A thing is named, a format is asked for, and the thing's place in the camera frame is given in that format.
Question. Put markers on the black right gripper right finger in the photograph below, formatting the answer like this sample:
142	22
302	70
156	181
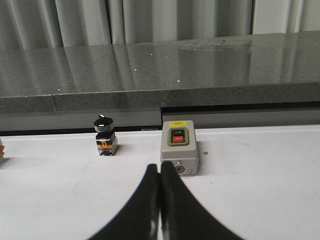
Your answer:
182	216

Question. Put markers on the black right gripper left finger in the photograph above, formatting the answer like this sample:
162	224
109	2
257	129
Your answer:
139	217

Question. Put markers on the grey granite counter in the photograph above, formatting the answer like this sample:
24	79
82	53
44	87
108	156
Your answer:
236	81

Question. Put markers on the grey curtain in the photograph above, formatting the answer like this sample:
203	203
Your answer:
35	24

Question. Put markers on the grey on/off switch box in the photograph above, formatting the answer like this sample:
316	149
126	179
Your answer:
179	146

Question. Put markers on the black rotary selector switch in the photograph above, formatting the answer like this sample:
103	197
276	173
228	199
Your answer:
106	140

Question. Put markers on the green pushbutton switch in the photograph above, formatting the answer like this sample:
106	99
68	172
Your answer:
2	153

